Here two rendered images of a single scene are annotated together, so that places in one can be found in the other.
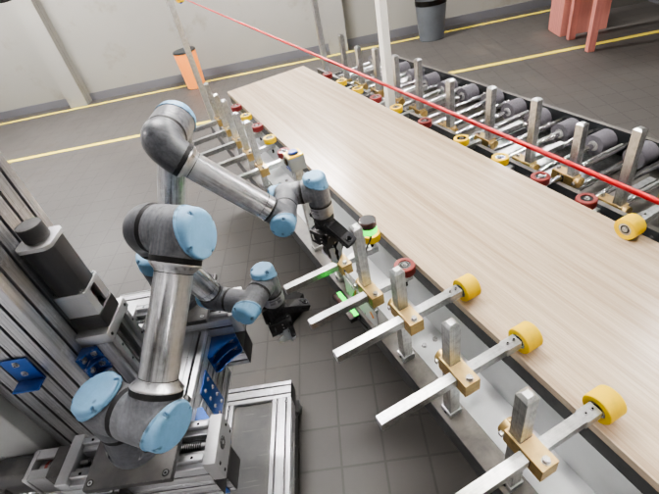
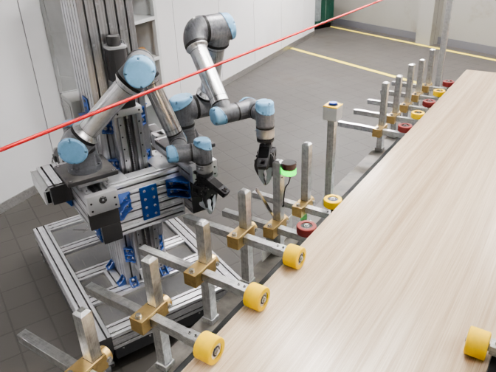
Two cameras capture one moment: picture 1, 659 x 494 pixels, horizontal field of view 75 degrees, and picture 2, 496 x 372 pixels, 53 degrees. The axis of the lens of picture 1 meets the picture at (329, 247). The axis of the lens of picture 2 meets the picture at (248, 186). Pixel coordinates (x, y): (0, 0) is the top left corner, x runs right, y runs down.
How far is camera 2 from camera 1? 146 cm
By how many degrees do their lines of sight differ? 44
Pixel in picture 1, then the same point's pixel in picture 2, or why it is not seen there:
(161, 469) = (71, 180)
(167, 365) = (88, 122)
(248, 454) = (174, 286)
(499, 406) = not seen: hidden behind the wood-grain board
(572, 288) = (349, 323)
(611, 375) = (252, 360)
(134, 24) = not seen: outside the picture
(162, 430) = (63, 145)
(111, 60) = (475, 15)
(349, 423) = not seen: hidden behind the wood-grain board
